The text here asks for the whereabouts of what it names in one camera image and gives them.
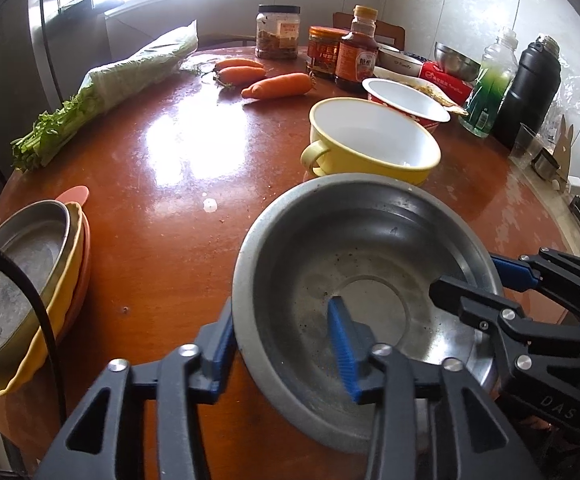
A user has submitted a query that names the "large steel bowl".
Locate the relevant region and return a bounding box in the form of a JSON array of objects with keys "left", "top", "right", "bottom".
[{"left": 231, "top": 174, "right": 503, "bottom": 454}]

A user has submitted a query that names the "white paper bowl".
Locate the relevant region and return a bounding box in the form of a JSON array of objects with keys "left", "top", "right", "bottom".
[{"left": 363, "top": 78, "right": 450, "bottom": 132}]

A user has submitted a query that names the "yellow handled bowl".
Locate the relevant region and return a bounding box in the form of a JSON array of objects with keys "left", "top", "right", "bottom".
[{"left": 301, "top": 98, "right": 442, "bottom": 185}]

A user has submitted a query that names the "small metal cup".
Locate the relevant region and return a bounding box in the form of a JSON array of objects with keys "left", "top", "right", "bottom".
[{"left": 531, "top": 148, "right": 560, "bottom": 181}]

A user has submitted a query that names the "clear glass cup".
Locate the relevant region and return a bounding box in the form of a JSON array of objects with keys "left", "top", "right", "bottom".
[{"left": 508, "top": 124, "right": 544, "bottom": 170}]

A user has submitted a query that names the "wooden rabbit ornament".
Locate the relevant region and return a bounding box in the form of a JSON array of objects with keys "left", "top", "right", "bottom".
[{"left": 552, "top": 115, "right": 574, "bottom": 188}]

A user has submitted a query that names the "red tissue pack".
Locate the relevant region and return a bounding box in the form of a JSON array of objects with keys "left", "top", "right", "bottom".
[{"left": 419, "top": 61, "right": 472, "bottom": 105}]

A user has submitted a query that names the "yellow scalloped plate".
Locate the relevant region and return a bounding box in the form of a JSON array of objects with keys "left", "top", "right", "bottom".
[{"left": 0, "top": 200, "right": 84, "bottom": 396}]

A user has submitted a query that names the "black thermos flask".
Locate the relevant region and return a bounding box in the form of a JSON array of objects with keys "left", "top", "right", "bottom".
[{"left": 491, "top": 35, "right": 561, "bottom": 151}]

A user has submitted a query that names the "white dish of pickles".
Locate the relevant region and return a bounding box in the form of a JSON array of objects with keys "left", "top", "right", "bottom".
[{"left": 373, "top": 66, "right": 468, "bottom": 116}]

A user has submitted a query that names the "steel plate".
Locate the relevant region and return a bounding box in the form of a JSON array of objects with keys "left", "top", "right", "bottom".
[{"left": 0, "top": 200, "right": 75, "bottom": 364}]

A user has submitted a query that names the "green liquid plastic bottle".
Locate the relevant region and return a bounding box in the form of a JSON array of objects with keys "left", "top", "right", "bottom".
[{"left": 459, "top": 28, "right": 518, "bottom": 138}]

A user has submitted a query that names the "small steel bowl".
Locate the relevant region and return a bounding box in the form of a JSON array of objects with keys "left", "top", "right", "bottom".
[{"left": 434, "top": 41, "right": 481, "bottom": 82}]

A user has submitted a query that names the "white ceramic bowl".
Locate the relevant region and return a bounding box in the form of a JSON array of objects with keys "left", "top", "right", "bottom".
[{"left": 377, "top": 44, "right": 423, "bottom": 77}]

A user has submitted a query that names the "brown sauce bottle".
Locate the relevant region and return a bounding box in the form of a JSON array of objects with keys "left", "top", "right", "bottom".
[{"left": 334, "top": 6, "right": 379, "bottom": 93}]

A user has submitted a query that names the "wooden chair back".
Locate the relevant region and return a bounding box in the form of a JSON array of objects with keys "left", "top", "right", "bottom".
[{"left": 332, "top": 12, "right": 406, "bottom": 50}]

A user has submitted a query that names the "large near carrot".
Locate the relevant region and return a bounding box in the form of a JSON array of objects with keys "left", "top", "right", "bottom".
[{"left": 241, "top": 73, "right": 313, "bottom": 100}]

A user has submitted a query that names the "red-lid chili jar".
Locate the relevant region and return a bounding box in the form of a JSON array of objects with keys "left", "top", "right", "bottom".
[{"left": 306, "top": 26, "right": 347, "bottom": 79}]

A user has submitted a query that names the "middle carrot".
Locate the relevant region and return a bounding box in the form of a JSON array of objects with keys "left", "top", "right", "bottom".
[{"left": 215, "top": 66, "right": 266, "bottom": 87}]

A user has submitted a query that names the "bagged celery bunch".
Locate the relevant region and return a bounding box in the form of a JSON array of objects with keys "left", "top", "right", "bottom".
[{"left": 11, "top": 22, "right": 199, "bottom": 172}]

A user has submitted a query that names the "far small carrot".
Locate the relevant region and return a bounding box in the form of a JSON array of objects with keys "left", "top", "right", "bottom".
[{"left": 214, "top": 58, "right": 264, "bottom": 72}]

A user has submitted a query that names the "curved wooden chair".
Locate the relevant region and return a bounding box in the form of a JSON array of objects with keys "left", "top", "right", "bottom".
[{"left": 198, "top": 34, "right": 256, "bottom": 50}]

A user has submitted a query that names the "black-lid clear jar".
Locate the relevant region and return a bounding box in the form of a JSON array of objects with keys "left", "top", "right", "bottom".
[{"left": 255, "top": 4, "right": 301, "bottom": 60}]

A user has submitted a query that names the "black cable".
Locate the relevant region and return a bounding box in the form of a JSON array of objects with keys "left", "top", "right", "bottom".
[{"left": 0, "top": 231, "right": 68, "bottom": 426}]

